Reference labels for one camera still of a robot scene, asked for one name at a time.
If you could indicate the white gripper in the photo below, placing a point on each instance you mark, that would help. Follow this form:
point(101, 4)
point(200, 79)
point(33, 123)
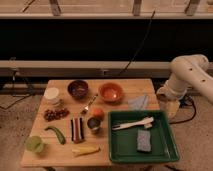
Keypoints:
point(168, 106)

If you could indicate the light blue towel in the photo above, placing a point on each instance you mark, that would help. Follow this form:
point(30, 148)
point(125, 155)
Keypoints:
point(139, 103)

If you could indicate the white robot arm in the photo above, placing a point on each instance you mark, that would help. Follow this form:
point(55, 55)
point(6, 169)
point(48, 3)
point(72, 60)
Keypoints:
point(186, 70)

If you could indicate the red orange bowl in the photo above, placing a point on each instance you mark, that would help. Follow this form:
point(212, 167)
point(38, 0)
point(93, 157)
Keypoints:
point(110, 92)

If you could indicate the dark purple bowl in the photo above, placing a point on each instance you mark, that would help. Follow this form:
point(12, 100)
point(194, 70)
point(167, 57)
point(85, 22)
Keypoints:
point(78, 89)

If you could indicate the blue grey sponge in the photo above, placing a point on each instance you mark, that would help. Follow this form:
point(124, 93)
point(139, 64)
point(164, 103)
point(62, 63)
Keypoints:
point(144, 141)

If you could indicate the green plastic tray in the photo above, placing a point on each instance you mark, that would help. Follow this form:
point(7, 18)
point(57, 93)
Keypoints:
point(123, 143)

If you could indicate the orange fruit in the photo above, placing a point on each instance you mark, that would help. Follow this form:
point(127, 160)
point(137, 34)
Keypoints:
point(98, 113)

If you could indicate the small metal cup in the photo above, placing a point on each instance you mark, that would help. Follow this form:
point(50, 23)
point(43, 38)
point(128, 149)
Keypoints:
point(94, 125)

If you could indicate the metal fork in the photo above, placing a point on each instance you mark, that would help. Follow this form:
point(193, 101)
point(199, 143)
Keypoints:
point(86, 108)

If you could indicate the striped dark cloth block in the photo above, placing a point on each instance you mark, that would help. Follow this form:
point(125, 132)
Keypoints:
point(77, 131)

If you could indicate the yellow banana piece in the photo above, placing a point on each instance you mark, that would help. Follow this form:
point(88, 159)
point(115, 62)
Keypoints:
point(84, 150)

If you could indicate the green chili pepper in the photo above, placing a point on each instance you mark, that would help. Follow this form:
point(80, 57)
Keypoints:
point(59, 134)

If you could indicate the white lidded jar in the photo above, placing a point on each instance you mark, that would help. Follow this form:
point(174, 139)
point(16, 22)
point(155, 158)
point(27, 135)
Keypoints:
point(52, 96)

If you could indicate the bunch of red grapes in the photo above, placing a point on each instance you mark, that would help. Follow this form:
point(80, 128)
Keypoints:
point(57, 114)

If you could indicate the light green cup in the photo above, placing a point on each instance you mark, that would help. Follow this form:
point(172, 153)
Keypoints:
point(34, 144)

